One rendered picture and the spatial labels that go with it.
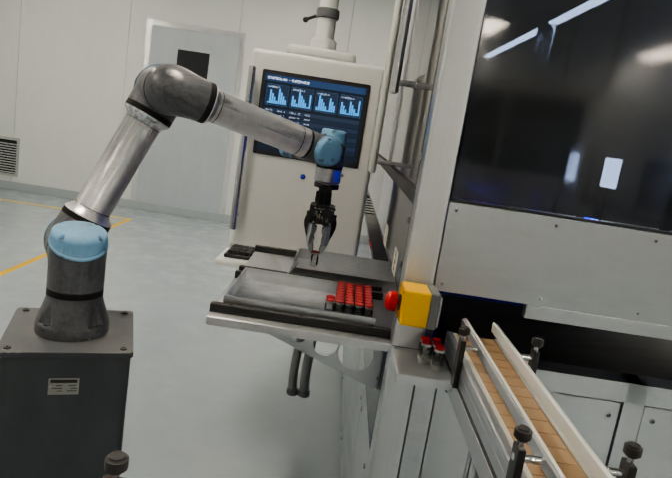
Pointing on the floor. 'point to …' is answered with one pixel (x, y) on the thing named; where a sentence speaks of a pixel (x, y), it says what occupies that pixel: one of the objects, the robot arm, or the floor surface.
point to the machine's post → (430, 203)
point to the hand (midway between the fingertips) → (316, 249)
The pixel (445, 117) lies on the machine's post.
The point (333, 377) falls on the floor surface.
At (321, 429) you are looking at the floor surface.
